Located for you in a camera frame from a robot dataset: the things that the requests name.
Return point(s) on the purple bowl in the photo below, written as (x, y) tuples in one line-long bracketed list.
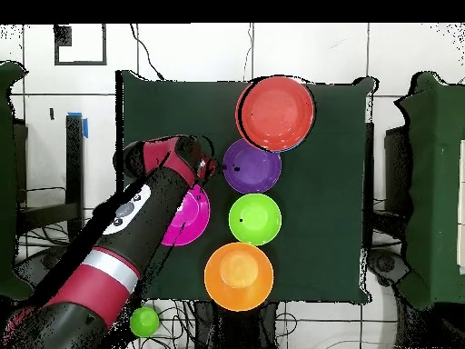
[(254, 167)]

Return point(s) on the large red-orange bowl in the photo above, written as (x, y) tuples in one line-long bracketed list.
[(276, 113)]

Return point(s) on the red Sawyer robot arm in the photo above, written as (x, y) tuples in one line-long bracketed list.
[(123, 233)]

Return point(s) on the large magenta bowl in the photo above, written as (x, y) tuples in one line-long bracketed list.
[(190, 218)]

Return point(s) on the large light orange bowl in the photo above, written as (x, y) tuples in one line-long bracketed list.
[(240, 276)]

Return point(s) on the dark green table cloth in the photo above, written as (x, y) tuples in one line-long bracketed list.
[(327, 218)]

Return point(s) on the black metal stand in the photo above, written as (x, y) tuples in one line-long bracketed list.
[(75, 182)]

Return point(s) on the small green round bowl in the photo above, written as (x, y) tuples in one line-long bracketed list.
[(145, 321)]

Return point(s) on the green covered side table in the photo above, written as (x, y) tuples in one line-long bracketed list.
[(6, 182), (436, 182)]

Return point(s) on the black square floor frame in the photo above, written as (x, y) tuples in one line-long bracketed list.
[(64, 35)]

